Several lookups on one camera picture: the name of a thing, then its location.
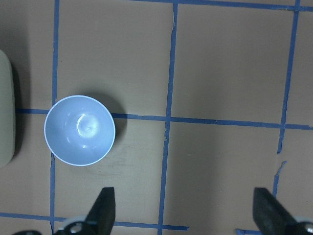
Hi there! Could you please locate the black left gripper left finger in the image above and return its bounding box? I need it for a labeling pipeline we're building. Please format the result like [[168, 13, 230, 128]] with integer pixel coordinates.
[[85, 187, 115, 235]]

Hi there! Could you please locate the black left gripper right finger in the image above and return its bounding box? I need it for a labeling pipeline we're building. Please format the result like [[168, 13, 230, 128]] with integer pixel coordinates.
[[252, 188, 302, 235]]

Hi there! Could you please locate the blue bowl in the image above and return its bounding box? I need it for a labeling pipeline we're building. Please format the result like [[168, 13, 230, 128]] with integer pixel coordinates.
[[44, 95, 116, 166]]

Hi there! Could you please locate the cream toaster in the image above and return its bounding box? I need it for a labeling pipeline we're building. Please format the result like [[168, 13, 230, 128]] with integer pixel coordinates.
[[0, 51, 16, 167]]

